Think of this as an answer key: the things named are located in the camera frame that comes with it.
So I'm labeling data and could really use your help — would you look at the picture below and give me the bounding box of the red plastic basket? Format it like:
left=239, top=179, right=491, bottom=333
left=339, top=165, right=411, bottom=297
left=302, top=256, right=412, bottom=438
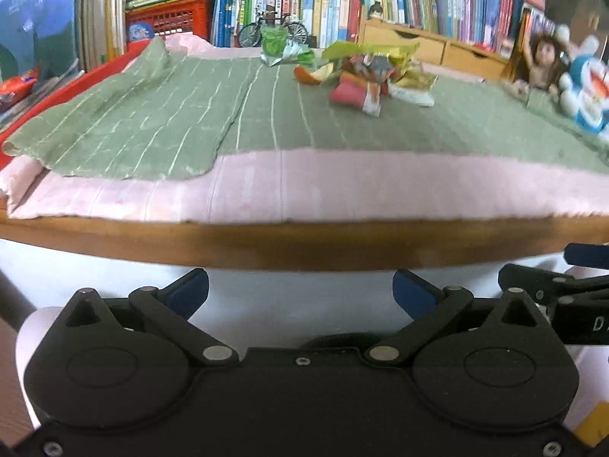
left=125, top=0, right=215, bottom=41

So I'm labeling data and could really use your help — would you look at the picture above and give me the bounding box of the wooden drawer organizer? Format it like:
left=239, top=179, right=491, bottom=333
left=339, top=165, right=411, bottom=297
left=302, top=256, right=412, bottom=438
left=357, top=18, right=512, bottom=81

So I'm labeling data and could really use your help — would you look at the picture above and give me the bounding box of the model bicycle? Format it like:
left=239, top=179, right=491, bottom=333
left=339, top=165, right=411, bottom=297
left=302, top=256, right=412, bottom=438
left=238, top=5, right=310, bottom=49

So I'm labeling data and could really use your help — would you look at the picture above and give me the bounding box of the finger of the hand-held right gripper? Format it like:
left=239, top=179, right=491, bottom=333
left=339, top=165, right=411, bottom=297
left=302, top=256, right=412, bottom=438
left=498, top=263, right=609, bottom=303
left=564, top=243, right=609, bottom=270

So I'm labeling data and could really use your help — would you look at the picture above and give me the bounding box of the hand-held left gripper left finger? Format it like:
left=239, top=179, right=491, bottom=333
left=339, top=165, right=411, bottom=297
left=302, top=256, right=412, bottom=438
left=59, top=268, right=239, bottom=366

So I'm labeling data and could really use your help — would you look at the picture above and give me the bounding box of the white trash bin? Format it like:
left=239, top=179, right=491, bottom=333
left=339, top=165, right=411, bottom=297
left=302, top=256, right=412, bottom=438
left=16, top=307, right=609, bottom=443

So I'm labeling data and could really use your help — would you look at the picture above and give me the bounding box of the gold foil wrapper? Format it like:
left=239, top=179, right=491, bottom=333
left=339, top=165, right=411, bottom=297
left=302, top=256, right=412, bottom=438
left=322, top=40, right=420, bottom=65

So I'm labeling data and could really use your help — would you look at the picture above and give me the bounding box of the large blue book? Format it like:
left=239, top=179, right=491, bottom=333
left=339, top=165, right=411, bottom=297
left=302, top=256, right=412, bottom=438
left=0, top=0, right=81, bottom=84

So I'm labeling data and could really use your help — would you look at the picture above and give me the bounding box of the green checked blanket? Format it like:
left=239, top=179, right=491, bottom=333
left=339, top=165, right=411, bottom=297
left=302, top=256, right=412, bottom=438
left=2, top=38, right=609, bottom=182

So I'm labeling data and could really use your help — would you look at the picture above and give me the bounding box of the pink striped sheet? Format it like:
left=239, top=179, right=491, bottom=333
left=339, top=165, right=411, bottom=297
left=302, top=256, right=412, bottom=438
left=0, top=33, right=609, bottom=224

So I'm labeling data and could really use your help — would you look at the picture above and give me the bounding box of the brown-haired doll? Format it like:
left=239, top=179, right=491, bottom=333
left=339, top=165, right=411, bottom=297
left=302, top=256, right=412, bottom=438
left=504, top=29, right=572, bottom=101

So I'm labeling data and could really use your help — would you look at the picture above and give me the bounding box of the red plastic tray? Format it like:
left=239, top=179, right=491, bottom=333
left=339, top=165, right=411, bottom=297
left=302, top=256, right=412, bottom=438
left=0, top=49, right=154, bottom=172

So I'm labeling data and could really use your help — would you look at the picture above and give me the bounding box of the pile of snack wrappers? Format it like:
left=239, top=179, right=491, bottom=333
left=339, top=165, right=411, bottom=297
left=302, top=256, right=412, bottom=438
left=261, top=26, right=438, bottom=116

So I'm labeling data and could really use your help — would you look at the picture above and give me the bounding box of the row of tall books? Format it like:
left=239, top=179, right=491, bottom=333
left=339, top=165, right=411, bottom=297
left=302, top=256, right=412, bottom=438
left=212, top=0, right=365, bottom=49

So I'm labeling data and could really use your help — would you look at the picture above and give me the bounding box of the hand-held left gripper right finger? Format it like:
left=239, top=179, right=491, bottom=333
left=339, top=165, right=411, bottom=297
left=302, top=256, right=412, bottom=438
left=365, top=268, right=553, bottom=366

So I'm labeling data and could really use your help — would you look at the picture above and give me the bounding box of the blue cat plush toy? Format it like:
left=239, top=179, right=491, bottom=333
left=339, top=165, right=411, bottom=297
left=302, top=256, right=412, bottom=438
left=556, top=33, right=609, bottom=141

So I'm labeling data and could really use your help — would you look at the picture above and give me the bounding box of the red orange packet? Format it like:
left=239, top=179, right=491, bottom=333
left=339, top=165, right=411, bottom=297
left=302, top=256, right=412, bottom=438
left=329, top=78, right=384, bottom=116

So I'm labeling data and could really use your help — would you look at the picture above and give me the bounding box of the row of pale books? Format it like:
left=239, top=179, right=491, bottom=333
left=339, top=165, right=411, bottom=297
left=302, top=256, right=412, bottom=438
left=78, top=0, right=127, bottom=70

